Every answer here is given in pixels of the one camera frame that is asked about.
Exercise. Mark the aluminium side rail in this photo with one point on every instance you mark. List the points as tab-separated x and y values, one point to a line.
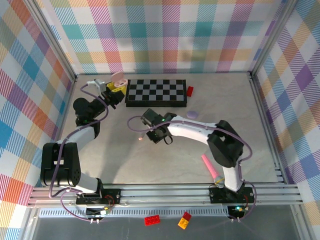
67	112
261	112

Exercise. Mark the large red toy brick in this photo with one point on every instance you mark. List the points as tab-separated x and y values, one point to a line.
152	220

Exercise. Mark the small black controller board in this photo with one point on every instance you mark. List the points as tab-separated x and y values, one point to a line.
96	212
237	211

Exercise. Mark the aluminium frame post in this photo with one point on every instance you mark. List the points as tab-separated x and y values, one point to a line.
55	45
272	37

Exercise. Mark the lavender earbud charging case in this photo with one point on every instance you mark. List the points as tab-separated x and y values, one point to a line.
192	114

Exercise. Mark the small red toy brick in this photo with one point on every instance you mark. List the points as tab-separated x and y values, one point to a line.
187	215

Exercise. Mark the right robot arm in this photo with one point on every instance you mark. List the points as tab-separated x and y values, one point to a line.
225	150

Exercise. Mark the pink toy microphone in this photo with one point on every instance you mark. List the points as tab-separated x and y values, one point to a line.
211	170

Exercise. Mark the peach earbud charging case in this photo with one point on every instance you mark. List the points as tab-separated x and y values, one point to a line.
117	76

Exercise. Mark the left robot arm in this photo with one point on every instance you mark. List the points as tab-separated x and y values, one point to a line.
62	165

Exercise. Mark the red plastic block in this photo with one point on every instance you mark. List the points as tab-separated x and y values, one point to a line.
190	91

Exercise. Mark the black grey folding chessboard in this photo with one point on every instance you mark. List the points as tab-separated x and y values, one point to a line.
156	91

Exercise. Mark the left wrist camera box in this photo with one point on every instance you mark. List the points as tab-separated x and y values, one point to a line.
101	85

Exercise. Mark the wide aluminium frame rail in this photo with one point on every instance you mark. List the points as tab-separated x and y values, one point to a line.
162	193

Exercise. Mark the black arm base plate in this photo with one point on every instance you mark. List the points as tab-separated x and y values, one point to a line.
217	196
113	196

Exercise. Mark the orange toy brick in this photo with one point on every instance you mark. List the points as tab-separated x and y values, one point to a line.
183	223

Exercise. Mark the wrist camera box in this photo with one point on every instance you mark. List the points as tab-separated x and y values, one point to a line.
150	116
101	85

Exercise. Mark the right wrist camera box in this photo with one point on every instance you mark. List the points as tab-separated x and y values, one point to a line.
150	116

